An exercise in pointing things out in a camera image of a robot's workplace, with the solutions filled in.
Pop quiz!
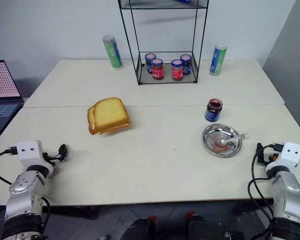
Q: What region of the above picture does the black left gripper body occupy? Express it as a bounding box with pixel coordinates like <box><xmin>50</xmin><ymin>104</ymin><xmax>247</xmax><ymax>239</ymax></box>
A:
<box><xmin>41</xmin><ymin>149</ymin><xmax>62</xmax><ymax>168</ymax></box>

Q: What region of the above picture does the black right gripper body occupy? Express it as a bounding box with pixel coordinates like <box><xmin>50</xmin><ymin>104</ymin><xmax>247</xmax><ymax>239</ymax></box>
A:
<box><xmin>262</xmin><ymin>151</ymin><xmax>279</xmax><ymax>168</ymax></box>

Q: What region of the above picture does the toasted bread slice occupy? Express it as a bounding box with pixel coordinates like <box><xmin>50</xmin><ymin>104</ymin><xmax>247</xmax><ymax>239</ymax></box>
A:
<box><xmin>93</xmin><ymin>97</ymin><xmax>132</xmax><ymax>133</ymax></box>
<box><xmin>87</xmin><ymin>105</ymin><xmax>131</xmax><ymax>136</ymax></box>

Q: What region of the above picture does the open blue-label jam jar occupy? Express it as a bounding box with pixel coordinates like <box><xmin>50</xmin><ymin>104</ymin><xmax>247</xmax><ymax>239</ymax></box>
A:
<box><xmin>204</xmin><ymin>98</ymin><xmax>223</xmax><ymax>123</ymax></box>

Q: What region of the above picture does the blue-label jam jar with lid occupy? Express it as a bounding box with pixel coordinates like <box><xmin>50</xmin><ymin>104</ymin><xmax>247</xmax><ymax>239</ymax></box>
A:
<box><xmin>179</xmin><ymin>54</ymin><xmax>192</xmax><ymax>76</ymax></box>
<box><xmin>144</xmin><ymin>52</ymin><xmax>157</xmax><ymax>74</ymax></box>

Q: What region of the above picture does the red-label jam jar with lid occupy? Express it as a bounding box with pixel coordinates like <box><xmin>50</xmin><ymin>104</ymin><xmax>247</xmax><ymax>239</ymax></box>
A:
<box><xmin>170</xmin><ymin>59</ymin><xmax>185</xmax><ymax>82</ymax></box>
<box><xmin>150</xmin><ymin>58</ymin><xmax>165</xmax><ymax>81</ymax></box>

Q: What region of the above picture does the clear plastic spoon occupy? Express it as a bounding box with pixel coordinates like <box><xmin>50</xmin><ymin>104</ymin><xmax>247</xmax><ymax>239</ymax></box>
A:
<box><xmin>214</xmin><ymin>132</ymin><xmax>250</xmax><ymax>147</ymax></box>

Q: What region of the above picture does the round metal plate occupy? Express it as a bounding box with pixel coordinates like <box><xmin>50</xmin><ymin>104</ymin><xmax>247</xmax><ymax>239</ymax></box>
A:
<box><xmin>201</xmin><ymin>122</ymin><xmax>243</xmax><ymax>159</ymax></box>

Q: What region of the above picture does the open laptop computer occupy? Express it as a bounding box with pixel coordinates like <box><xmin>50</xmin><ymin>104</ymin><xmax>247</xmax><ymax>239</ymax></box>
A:
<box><xmin>0</xmin><ymin>59</ymin><xmax>25</xmax><ymax>149</ymax></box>

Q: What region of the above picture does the dark rounded shape with red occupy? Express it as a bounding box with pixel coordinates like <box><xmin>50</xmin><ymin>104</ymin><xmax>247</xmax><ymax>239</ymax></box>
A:
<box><xmin>186</xmin><ymin>211</ymin><xmax>209</xmax><ymax>240</ymax></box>

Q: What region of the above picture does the green blue cylindrical can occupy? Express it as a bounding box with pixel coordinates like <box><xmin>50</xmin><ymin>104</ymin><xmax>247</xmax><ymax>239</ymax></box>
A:
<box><xmin>209</xmin><ymin>43</ymin><xmax>227</xmax><ymax>77</ymax></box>
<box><xmin>101</xmin><ymin>35</ymin><xmax>124</xmax><ymax>72</ymax></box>

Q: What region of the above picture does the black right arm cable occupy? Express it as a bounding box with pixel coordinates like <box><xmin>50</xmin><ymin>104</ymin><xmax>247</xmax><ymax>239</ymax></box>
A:
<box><xmin>247</xmin><ymin>143</ymin><xmax>285</xmax><ymax>240</ymax></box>

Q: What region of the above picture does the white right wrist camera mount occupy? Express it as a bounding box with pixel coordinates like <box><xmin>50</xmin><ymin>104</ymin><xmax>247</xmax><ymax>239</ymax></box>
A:
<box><xmin>279</xmin><ymin>141</ymin><xmax>300</xmax><ymax>168</ymax></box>

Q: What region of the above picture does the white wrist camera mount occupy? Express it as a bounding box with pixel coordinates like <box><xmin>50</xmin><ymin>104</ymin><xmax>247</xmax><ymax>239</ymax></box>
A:
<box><xmin>16</xmin><ymin>140</ymin><xmax>45</xmax><ymax>166</ymax></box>
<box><xmin>279</xmin><ymin>141</ymin><xmax>300</xmax><ymax>168</ymax></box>

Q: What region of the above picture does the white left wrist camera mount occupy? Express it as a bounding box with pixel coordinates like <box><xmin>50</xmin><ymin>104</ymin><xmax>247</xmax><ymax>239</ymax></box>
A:
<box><xmin>16</xmin><ymin>140</ymin><xmax>45</xmax><ymax>166</ymax></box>

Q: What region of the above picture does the black wire shelf rack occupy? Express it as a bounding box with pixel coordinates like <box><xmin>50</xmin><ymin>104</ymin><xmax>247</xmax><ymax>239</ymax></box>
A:
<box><xmin>117</xmin><ymin>0</ymin><xmax>210</xmax><ymax>87</ymax></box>

